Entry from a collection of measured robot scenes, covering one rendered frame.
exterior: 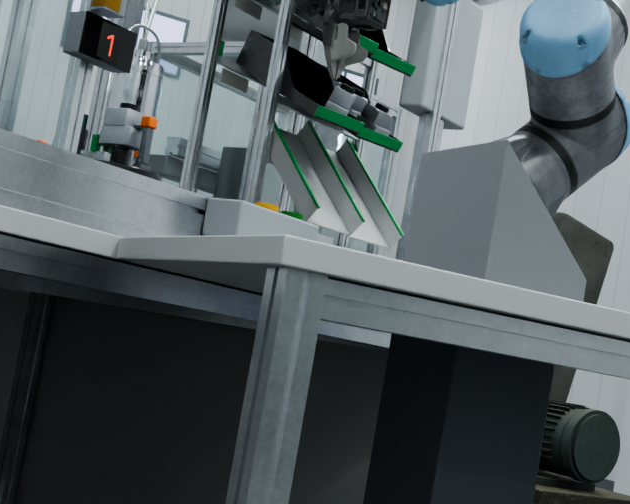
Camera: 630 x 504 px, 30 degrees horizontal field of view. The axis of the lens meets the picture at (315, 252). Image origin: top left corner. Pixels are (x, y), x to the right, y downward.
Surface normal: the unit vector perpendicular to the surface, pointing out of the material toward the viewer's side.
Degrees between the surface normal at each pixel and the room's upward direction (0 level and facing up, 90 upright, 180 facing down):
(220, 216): 90
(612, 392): 90
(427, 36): 90
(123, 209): 90
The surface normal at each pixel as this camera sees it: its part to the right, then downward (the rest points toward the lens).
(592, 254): 0.55, 0.03
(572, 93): -0.07, 0.69
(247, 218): 0.82, 0.09
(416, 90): -0.55, -0.17
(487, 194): -0.89, -0.19
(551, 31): -0.29, -0.62
